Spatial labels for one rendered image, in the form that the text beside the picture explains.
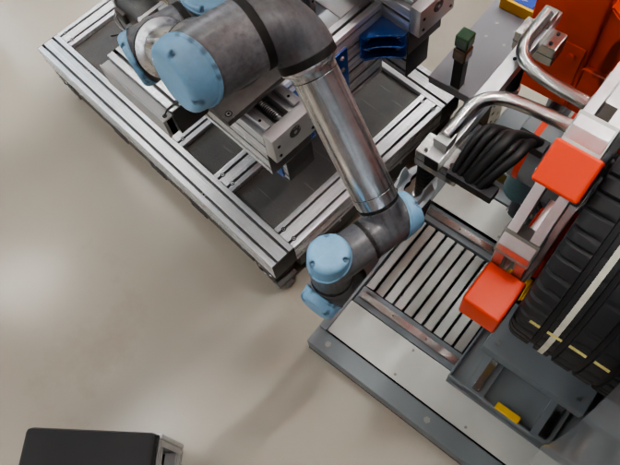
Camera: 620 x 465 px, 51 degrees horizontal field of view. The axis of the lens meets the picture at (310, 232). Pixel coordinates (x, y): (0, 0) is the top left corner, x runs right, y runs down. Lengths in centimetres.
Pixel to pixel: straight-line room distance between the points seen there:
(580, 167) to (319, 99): 39
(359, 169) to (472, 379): 96
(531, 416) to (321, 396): 60
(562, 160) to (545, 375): 95
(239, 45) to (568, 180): 50
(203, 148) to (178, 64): 126
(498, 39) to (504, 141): 97
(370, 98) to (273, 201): 49
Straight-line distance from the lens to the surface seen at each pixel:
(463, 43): 177
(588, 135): 107
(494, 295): 117
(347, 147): 103
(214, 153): 215
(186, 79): 92
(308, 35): 97
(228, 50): 93
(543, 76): 126
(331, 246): 106
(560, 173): 99
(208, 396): 207
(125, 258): 230
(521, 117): 132
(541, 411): 190
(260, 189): 205
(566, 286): 107
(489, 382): 187
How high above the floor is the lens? 197
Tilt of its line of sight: 64 degrees down
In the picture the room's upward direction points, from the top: 12 degrees counter-clockwise
